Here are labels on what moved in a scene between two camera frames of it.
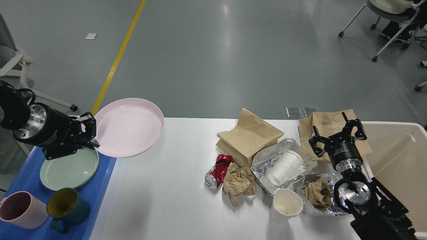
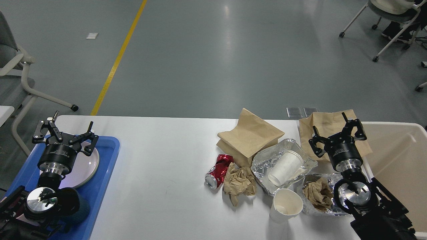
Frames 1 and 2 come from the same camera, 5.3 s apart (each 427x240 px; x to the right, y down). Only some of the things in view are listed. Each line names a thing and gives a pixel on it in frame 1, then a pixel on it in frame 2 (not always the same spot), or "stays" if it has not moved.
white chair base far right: [418, 87] stays
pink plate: [127, 127] to [85, 167]
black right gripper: [342, 149] stays
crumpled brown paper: [239, 181] stays
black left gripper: [58, 135] to [59, 156]
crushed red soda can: [214, 178] stays
